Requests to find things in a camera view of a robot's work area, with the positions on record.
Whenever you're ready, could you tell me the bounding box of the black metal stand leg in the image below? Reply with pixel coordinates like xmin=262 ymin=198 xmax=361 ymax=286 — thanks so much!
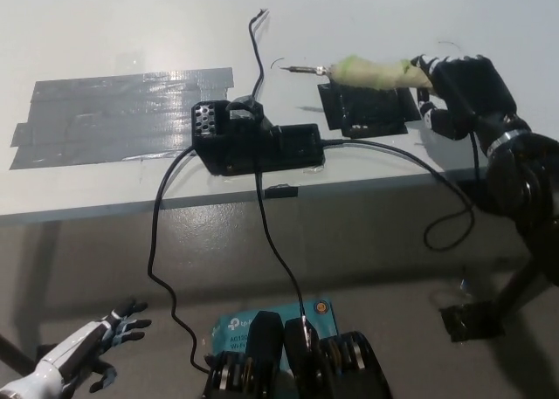
xmin=0 ymin=332 xmax=36 ymax=373
xmin=495 ymin=261 xmax=549 ymax=326

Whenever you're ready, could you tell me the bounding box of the black cable with metal plug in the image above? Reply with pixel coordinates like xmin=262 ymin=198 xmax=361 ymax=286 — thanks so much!
xmin=255 ymin=174 xmax=314 ymax=352

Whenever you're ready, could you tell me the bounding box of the small black tape strip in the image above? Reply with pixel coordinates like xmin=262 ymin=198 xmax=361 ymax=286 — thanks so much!
xmin=265 ymin=184 xmax=299 ymax=199

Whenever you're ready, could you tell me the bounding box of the black power cable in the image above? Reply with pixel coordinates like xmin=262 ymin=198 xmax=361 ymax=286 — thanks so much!
xmin=147 ymin=148 xmax=213 ymax=374

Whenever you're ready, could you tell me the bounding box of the black robot torso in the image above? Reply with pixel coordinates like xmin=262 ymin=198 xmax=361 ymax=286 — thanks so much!
xmin=203 ymin=311 xmax=392 ymax=399

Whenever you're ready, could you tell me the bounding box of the right robot hand black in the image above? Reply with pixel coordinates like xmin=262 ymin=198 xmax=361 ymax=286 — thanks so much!
xmin=410 ymin=53 xmax=530 ymax=155

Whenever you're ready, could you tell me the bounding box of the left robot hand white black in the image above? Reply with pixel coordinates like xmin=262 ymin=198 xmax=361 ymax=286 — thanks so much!
xmin=37 ymin=298 xmax=152 ymax=394

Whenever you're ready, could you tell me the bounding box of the soldering iron with taped handle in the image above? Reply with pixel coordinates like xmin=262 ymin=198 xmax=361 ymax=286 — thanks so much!
xmin=280 ymin=54 xmax=433 ymax=90

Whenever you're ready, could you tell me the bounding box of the grey duct tape patch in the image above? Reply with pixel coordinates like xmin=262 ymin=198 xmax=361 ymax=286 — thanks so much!
xmin=7 ymin=65 xmax=237 ymax=171

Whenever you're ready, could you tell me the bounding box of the black soldering iron cable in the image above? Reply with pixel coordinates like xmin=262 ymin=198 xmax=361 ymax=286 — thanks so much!
xmin=321 ymin=71 xmax=481 ymax=251

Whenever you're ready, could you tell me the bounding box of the teal router box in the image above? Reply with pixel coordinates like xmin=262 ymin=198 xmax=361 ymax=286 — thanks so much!
xmin=210 ymin=299 xmax=341 ymax=369

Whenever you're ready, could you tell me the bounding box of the black soldering station base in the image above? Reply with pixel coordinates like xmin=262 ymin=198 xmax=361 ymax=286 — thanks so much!
xmin=191 ymin=93 xmax=327 ymax=176

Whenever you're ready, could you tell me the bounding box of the black plastic bracket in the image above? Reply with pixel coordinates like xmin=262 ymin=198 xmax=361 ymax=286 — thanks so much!
xmin=317 ymin=82 xmax=423 ymax=140

